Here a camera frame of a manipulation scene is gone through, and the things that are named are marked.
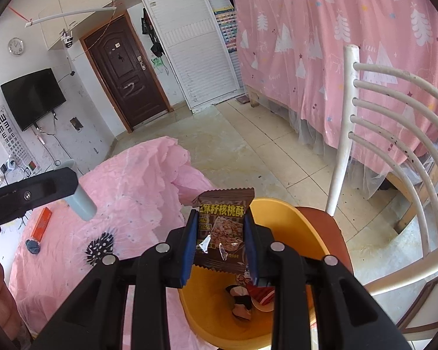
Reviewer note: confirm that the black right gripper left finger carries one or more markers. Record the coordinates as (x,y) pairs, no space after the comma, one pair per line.
(18,198)

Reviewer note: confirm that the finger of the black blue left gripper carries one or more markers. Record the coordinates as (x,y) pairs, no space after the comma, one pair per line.
(92,317)

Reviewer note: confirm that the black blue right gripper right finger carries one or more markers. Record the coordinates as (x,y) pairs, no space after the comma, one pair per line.
(347,316)

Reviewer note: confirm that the brown snack packet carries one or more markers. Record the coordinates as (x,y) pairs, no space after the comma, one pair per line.
(220,234)

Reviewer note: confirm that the person's left hand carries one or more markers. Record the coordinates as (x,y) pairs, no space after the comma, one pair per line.
(10,320)

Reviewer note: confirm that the orange box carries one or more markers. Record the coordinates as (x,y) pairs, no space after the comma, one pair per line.
(41,224)

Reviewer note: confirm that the blue round cloth piece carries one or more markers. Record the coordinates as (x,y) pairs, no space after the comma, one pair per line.
(33,246)

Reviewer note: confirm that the black polka dot hairbrush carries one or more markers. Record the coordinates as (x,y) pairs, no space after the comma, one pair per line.
(98,248)

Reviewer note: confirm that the eye chart poster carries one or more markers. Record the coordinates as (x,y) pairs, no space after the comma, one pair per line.
(13,144)

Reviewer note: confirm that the red snack bag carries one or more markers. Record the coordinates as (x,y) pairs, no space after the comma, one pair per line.
(262,298)

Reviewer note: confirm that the pink bed sheet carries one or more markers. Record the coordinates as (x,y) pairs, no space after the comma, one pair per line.
(139,195)

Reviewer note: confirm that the dark brown door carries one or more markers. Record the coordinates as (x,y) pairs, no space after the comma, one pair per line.
(125,73)

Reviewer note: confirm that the white curved pipe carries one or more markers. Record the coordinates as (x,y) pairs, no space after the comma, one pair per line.
(63,15)

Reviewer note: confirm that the black hanging bag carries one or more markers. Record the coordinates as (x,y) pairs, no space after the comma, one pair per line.
(148,29)

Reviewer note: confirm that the white louvered wardrobe door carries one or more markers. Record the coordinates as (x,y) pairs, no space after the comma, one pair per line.
(191,38)

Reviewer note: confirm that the pink tree pattern curtain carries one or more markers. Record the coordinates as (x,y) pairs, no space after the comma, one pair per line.
(292,50)

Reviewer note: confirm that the black wall television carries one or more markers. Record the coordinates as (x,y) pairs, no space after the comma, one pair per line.
(32,96)

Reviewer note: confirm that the round wall clock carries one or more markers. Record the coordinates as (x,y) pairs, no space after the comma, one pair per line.
(16,46)

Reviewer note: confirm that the white security camera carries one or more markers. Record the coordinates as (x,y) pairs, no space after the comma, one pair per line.
(67,39)

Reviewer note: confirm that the colourful wall chart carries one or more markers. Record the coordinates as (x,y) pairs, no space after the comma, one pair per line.
(227,22)

